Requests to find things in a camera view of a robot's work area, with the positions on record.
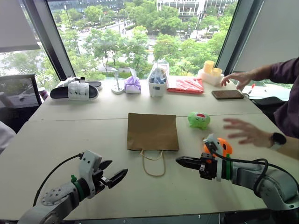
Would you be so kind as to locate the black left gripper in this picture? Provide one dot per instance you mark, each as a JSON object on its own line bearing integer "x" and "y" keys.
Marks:
{"x": 99, "y": 180}

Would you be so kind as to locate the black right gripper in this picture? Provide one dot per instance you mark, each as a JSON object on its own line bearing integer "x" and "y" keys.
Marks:
{"x": 208, "y": 168}

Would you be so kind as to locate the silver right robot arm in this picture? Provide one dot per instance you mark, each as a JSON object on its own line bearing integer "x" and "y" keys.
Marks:
{"x": 268, "y": 182}

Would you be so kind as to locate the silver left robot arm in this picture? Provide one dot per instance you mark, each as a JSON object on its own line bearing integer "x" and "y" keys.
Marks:
{"x": 56, "y": 200}

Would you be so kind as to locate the person's left forearm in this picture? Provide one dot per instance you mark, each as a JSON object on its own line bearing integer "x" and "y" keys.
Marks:
{"x": 290, "y": 148}

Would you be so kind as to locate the person's right forearm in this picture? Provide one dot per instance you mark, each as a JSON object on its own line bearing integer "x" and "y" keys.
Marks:
{"x": 261, "y": 71}

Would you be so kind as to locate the brown paper bag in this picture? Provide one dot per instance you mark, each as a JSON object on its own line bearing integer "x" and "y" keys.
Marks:
{"x": 151, "y": 131}

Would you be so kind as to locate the red package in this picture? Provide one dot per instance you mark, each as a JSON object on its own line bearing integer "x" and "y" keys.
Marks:
{"x": 185, "y": 86}

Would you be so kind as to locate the purple plastic bag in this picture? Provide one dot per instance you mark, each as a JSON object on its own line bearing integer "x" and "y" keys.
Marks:
{"x": 132, "y": 85}

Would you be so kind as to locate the clear plastic bag with items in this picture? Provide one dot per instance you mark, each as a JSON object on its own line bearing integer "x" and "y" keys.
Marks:
{"x": 158, "y": 72}

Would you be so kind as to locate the person's left hand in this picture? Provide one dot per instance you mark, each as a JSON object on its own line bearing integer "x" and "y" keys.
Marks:
{"x": 250, "y": 133}

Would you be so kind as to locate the person's right hand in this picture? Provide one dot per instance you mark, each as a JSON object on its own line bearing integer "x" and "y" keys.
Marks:
{"x": 238, "y": 79}

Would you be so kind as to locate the orange round toy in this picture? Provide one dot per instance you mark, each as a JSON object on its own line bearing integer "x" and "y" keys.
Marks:
{"x": 225, "y": 147}

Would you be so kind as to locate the green frog toy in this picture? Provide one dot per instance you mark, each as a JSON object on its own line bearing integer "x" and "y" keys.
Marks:
{"x": 198, "y": 120}

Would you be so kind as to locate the brown smartphone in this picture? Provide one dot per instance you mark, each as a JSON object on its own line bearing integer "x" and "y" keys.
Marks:
{"x": 227, "y": 94}

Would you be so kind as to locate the white storage basket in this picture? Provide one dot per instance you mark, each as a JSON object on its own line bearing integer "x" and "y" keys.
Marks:
{"x": 157, "y": 88}

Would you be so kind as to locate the white stand with rod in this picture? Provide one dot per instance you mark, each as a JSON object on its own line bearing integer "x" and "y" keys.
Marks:
{"x": 117, "y": 88}

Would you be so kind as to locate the white plastic box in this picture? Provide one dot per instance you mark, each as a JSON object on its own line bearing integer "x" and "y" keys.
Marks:
{"x": 209, "y": 78}

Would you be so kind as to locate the black and white slipper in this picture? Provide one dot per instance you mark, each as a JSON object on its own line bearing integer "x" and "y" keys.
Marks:
{"x": 74, "y": 92}
{"x": 95, "y": 84}

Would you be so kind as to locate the black smartwatch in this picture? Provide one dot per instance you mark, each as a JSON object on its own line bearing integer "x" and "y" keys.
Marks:
{"x": 278, "y": 140}

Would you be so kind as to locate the yellow plastic cup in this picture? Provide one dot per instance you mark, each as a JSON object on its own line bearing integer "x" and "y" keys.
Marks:
{"x": 217, "y": 72}
{"x": 208, "y": 66}

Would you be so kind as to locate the black chair back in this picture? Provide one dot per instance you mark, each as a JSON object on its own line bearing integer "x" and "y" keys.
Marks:
{"x": 267, "y": 105}

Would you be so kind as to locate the purple cup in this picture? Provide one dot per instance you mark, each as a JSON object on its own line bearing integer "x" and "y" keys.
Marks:
{"x": 43, "y": 93}

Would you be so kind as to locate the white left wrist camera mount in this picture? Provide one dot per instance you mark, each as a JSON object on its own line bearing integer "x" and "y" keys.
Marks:
{"x": 90, "y": 163}

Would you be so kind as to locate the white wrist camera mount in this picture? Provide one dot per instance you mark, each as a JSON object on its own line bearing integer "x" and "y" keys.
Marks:
{"x": 90, "y": 163}
{"x": 213, "y": 142}

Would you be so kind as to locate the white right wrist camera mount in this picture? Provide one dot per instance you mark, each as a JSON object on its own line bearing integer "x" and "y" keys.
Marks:
{"x": 213, "y": 142}

